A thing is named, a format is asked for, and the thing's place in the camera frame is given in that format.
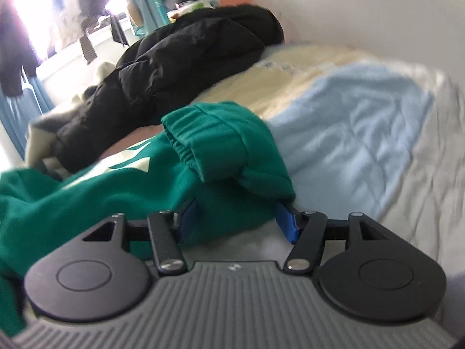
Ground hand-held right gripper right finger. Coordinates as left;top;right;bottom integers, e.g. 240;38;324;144
275;204;390;275

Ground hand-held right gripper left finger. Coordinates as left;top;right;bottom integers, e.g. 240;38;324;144
82;200;200;277

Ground green sweatshirt with pale print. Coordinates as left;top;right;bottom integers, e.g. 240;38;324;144
0;102;296;339

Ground row of hanging clothes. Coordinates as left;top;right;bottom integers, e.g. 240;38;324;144
0;0;233;97

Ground patchwork quilt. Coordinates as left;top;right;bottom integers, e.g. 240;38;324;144
98;40;465;299

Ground black puffer jacket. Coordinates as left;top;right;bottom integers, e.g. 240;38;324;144
54;5;284;174

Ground white and grey fleece garment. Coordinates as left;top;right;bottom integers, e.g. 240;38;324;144
25;62;120;170

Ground blue curtain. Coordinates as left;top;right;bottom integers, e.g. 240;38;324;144
0;76;55;161

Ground polka dot bag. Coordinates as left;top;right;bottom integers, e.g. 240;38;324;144
177;0;219;13

